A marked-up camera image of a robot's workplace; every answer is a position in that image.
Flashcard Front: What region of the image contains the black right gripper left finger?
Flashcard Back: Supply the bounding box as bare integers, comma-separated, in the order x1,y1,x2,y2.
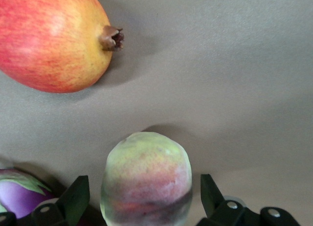
31,175,90,226

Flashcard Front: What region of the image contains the purple eggplant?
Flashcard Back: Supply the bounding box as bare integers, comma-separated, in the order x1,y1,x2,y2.
0,167,58,219

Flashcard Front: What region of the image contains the brown table cloth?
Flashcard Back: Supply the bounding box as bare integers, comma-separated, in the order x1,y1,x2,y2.
0,0,313,226

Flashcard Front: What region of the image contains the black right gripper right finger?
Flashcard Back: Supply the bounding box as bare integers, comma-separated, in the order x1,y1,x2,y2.
197,174,301,226

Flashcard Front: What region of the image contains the green pink peach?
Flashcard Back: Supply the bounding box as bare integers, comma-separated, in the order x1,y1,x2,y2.
100,131,194,226

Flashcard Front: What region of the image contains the red pomegranate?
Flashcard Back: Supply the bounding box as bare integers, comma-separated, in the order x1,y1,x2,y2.
0,0,125,94

